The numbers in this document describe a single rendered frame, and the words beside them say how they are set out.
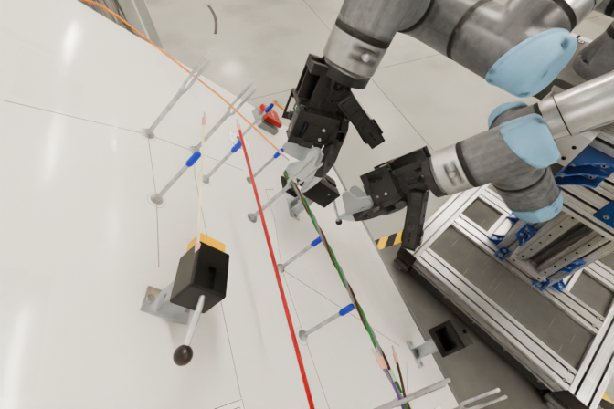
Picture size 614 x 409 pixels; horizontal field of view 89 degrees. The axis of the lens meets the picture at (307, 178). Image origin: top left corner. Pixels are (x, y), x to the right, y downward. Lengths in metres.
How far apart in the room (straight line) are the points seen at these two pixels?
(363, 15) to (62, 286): 0.38
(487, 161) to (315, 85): 0.26
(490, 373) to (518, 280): 0.42
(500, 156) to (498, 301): 1.21
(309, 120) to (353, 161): 1.70
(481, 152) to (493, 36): 0.16
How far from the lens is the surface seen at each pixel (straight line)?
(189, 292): 0.28
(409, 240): 0.58
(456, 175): 0.52
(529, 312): 1.71
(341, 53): 0.41
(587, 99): 0.65
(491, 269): 1.71
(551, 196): 0.60
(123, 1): 0.96
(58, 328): 0.30
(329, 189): 0.54
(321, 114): 0.44
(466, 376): 1.74
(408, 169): 0.54
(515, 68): 0.42
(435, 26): 0.46
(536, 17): 0.44
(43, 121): 0.42
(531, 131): 0.50
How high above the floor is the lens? 1.59
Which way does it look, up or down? 53 degrees down
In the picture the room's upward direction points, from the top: straight up
